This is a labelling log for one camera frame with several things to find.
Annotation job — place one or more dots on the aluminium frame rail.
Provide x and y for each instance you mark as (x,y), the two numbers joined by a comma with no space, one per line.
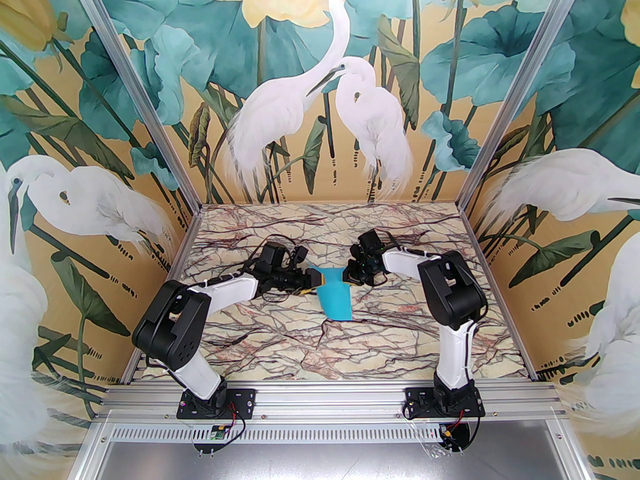
(325,400)

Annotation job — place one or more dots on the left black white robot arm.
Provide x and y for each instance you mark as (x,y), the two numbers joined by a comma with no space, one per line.
(230,288)

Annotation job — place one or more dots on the grey metal sheet panel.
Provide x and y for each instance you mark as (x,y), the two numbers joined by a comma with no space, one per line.
(325,460)

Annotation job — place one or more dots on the aluminium frame post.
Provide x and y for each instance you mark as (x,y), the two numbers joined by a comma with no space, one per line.
(135,93)
(520,93)

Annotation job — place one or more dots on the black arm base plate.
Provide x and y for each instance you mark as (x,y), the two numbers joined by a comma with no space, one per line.
(422,402)
(240,403)

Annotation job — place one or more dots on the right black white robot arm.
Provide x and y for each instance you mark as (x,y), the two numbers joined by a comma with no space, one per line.
(452,293)

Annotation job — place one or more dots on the perforated metal strip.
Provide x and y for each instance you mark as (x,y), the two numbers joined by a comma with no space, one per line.
(325,433)

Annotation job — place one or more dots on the small green circuit board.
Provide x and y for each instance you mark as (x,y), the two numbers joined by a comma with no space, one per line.
(218,433)

